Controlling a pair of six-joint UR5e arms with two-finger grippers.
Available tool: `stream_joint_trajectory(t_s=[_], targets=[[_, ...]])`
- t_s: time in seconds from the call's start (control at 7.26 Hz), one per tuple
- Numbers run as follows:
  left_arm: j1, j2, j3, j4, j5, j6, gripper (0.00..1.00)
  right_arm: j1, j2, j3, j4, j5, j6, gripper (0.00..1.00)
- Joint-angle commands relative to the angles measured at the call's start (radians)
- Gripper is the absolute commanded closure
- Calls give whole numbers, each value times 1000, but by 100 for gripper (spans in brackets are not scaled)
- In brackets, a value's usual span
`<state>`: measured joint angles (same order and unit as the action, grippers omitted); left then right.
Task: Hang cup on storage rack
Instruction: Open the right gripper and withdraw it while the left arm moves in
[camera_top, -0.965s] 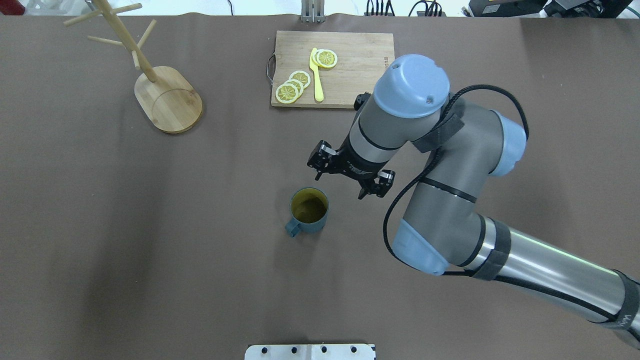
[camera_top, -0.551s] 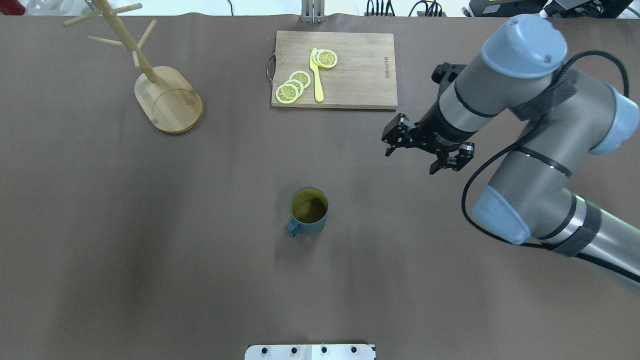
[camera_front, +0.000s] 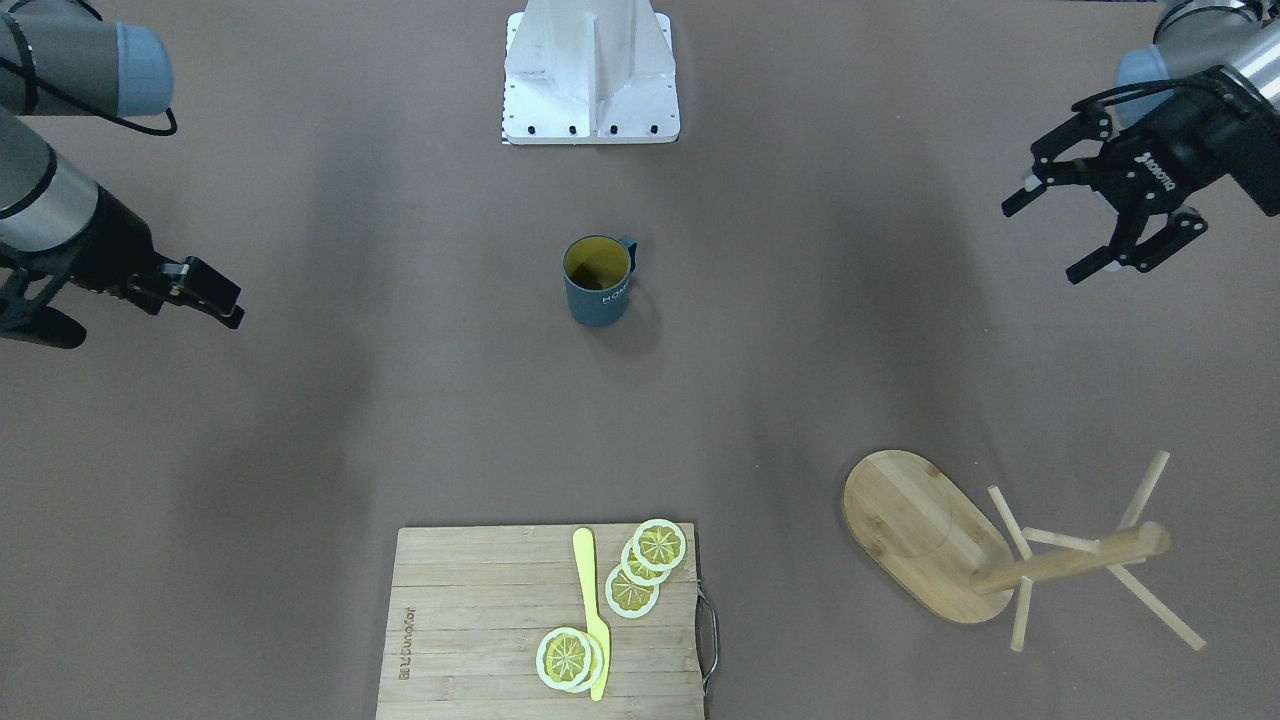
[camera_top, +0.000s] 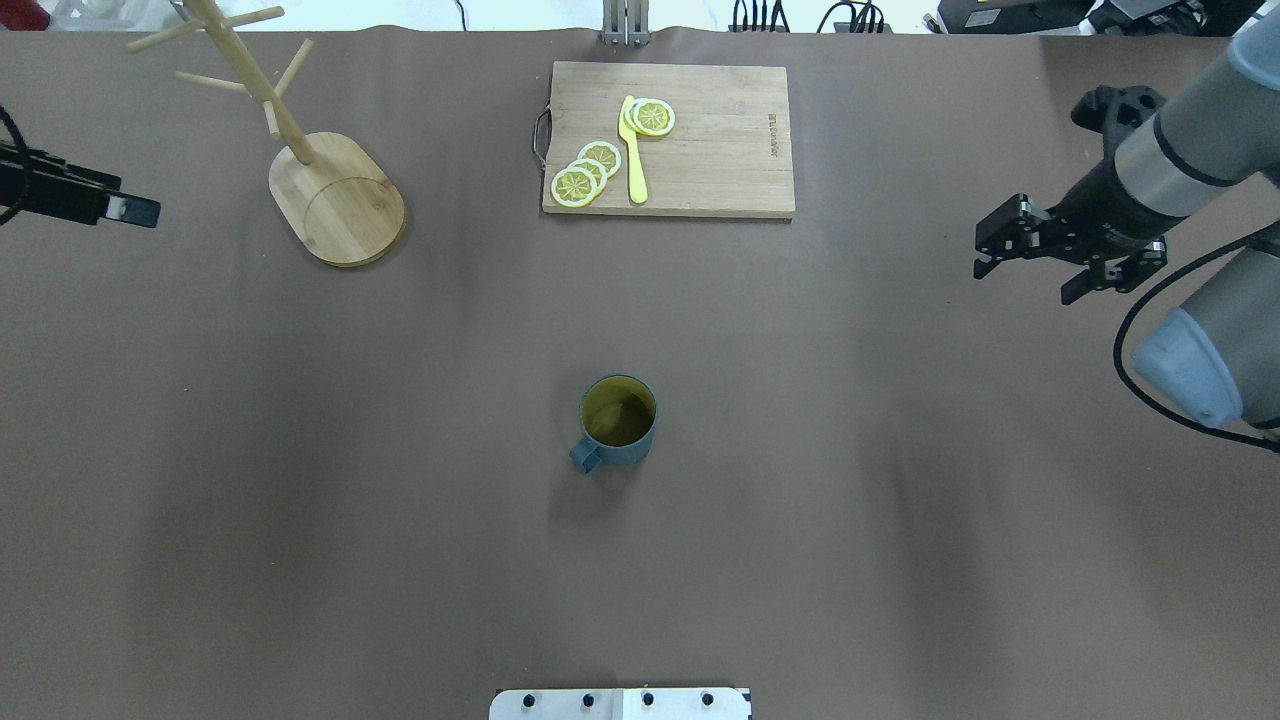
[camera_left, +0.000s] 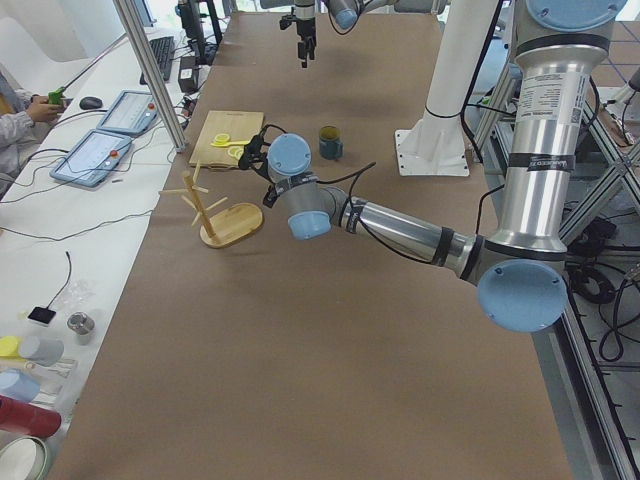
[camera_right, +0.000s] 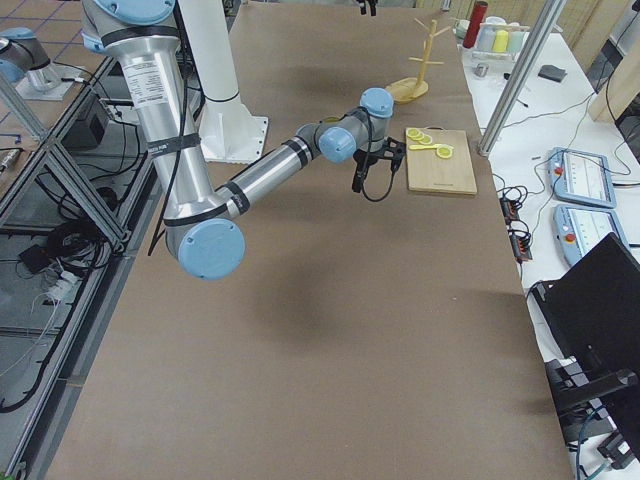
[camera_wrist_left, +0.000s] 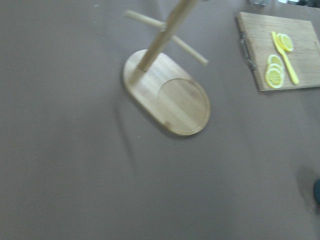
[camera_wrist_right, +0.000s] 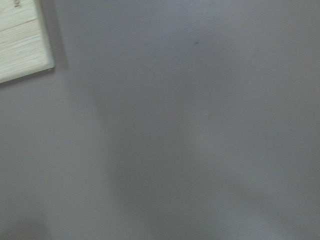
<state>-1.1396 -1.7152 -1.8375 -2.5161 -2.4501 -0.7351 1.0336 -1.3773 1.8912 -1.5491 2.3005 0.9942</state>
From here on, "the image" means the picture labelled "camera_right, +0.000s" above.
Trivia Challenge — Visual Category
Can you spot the red bottle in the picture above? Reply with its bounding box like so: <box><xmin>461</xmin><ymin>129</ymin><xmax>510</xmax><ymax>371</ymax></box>
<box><xmin>462</xmin><ymin>1</ymin><xmax>489</xmax><ymax>49</ymax></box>

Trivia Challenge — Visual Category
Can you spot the lower teach pendant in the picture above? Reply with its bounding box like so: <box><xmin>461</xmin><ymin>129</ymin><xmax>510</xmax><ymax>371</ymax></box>
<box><xmin>553</xmin><ymin>204</ymin><xmax>629</xmax><ymax>267</ymax></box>

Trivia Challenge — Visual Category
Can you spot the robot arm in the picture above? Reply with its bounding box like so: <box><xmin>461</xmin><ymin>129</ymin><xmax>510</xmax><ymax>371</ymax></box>
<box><xmin>82</xmin><ymin>1</ymin><xmax>406</xmax><ymax>280</ymax></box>

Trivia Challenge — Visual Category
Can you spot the teach pendant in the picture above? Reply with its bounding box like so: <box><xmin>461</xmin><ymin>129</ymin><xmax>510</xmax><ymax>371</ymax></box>
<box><xmin>553</xmin><ymin>204</ymin><xmax>629</xmax><ymax>267</ymax></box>
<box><xmin>549</xmin><ymin>147</ymin><xmax>617</xmax><ymax>209</ymax></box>

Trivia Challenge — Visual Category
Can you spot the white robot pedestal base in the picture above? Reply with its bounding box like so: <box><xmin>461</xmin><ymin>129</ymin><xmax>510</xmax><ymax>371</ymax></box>
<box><xmin>179</xmin><ymin>0</ymin><xmax>268</xmax><ymax>164</ymax></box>

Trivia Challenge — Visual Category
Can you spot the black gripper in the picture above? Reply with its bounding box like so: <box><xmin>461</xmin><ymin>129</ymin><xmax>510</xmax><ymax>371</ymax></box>
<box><xmin>353</xmin><ymin>137</ymin><xmax>406</xmax><ymax>173</ymax></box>

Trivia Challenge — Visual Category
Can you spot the wooden cup rack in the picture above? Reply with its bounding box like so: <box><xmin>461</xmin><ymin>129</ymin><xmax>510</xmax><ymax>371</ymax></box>
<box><xmin>385</xmin><ymin>18</ymin><xmax>449</xmax><ymax>105</ymax></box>

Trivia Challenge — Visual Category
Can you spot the black small device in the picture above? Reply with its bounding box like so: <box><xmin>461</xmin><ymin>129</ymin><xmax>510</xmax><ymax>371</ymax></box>
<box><xmin>537</xmin><ymin>64</ymin><xmax>567</xmax><ymax>83</ymax></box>

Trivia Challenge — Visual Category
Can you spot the small steel cup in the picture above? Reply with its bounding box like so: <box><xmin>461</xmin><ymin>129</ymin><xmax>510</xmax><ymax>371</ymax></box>
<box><xmin>474</xmin><ymin>63</ymin><xmax>489</xmax><ymax>78</ymax></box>

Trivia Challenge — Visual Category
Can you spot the black braided cable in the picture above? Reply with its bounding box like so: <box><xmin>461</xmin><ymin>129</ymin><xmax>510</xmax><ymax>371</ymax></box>
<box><xmin>350</xmin><ymin>107</ymin><xmax>401</xmax><ymax>203</ymax></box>

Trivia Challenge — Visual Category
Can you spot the yellow plastic knife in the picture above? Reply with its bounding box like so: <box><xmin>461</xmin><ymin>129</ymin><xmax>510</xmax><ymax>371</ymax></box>
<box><xmin>408</xmin><ymin>144</ymin><xmax>443</xmax><ymax>150</ymax></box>

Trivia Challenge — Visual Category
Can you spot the black laptop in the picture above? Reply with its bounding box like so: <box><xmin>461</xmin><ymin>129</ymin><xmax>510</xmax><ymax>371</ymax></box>
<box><xmin>531</xmin><ymin>233</ymin><xmax>639</xmax><ymax>373</ymax></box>

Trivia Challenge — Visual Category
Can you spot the upper teach pendant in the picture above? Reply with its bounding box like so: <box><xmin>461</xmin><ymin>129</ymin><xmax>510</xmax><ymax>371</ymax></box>
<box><xmin>549</xmin><ymin>147</ymin><xmax>617</xmax><ymax>209</ymax></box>

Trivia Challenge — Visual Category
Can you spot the lemon slice under knife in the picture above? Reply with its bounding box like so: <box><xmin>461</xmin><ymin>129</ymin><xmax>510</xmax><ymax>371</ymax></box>
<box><xmin>436</xmin><ymin>149</ymin><xmax>453</xmax><ymax>159</ymax></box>

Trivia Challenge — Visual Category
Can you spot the wooden cutting board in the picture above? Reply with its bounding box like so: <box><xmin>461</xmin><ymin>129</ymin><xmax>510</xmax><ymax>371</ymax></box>
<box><xmin>405</xmin><ymin>127</ymin><xmax>477</xmax><ymax>196</ymax></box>

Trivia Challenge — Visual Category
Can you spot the light blue cup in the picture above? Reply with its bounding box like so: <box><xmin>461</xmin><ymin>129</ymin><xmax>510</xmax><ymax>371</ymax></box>
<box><xmin>506</xmin><ymin>30</ymin><xmax>525</xmax><ymax>55</ymax></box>

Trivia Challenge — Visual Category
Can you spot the yellow cup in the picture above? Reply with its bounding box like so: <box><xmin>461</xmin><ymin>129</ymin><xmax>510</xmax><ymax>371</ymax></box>
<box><xmin>492</xmin><ymin>29</ymin><xmax>509</xmax><ymax>53</ymax></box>

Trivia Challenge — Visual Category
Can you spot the grey cup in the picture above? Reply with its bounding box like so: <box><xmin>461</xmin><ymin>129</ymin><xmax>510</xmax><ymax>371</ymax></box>
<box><xmin>476</xmin><ymin>25</ymin><xmax>496</xmax><ymax>52</ymax></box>

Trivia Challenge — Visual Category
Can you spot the aluminium frame post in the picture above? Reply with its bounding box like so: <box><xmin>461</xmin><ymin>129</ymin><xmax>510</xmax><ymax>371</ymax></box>
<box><xmin>477</xmin><ymin>0</ymin><xmax>566</xmax><ymax>157</ymax></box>

